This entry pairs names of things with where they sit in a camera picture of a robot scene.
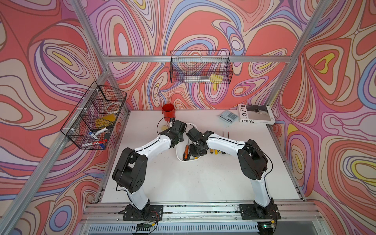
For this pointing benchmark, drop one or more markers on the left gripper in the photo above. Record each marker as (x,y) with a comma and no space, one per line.
(180,137)

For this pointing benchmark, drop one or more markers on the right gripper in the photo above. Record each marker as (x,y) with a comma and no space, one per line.
(203,152)

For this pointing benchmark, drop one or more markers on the white plastic storage box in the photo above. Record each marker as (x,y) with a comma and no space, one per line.
(179,155)

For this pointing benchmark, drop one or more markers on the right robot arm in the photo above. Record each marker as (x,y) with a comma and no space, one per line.
(253,162)

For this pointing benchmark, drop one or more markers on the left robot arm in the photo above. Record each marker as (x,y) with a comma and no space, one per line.
(130,171)

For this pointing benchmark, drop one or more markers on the orange screwdriver in box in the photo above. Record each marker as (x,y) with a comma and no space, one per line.
(186,155)

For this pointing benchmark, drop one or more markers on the red metal cup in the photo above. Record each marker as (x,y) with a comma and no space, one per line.
(168,110)

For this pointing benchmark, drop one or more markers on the grey calculator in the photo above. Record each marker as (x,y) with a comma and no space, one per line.
(228,116)

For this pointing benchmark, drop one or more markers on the white Lover book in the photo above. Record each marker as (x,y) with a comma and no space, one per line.
(256,114)

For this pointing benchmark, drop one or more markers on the white marker left basket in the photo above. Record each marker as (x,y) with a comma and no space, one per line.
(96,132)

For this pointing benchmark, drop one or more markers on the yellow sponge in basket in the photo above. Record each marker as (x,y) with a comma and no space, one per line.
(215,78)

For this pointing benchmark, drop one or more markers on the yellow item left basket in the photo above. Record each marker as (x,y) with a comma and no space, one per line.
(105,120)

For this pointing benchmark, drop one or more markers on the black wire basket back wall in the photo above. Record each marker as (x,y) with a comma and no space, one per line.
(196,66)

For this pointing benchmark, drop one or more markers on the black wire basket wall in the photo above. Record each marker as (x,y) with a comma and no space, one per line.
(196,66)
(98,101)

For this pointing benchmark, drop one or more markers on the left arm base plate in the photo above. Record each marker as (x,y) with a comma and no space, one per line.
(149,213)

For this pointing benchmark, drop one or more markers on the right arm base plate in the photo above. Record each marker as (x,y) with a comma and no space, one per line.
(255,211)

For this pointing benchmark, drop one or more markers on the black wire basket left wall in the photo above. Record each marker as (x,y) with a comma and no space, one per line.
(98,101)

